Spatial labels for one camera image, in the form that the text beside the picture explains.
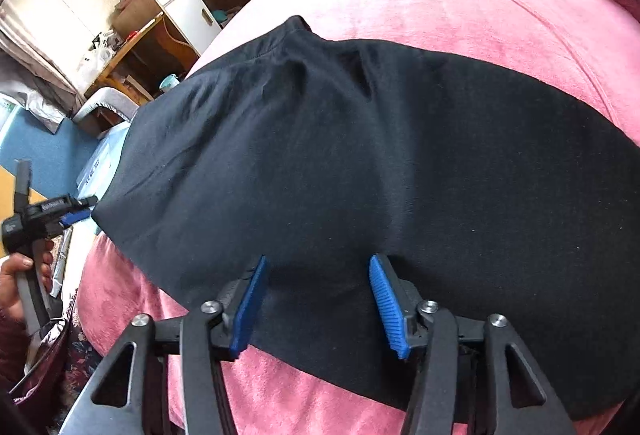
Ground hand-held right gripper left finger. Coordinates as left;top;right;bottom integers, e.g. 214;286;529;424
60;255;271;435

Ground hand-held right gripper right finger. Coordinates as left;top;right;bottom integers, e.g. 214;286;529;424
368;254;578;435

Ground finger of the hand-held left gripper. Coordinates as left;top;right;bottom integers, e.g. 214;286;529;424
56;196;99;230
14;159;34;216

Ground black embroidered pants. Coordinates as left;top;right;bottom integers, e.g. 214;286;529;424
92;15;640;423

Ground person's left forearm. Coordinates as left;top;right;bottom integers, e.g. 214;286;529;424
0;310;28;356

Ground person's left hand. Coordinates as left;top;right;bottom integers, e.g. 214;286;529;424
0;251;55;321

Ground blue floor mat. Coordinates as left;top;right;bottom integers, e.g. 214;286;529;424
0;112;103;188

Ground light blue storage box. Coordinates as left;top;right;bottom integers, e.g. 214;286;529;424
77;122;133;216

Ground white sack on floor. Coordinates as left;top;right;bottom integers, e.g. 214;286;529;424
25;90;68;133

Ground pale pink curtain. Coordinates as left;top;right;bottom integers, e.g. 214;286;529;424
0;0;86;96

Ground white plastic bag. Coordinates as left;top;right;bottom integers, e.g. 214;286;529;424
77;40;118;88

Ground dark red shiny cloth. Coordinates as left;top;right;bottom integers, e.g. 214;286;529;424
10;315;71;411

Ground wooden desk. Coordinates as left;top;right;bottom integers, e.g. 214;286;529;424
82;0;256;106

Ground white drawer cabinet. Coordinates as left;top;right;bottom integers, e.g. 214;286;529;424
146;0;222;56

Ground bed with pink sheet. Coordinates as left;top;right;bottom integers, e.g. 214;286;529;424
75;0;640;435

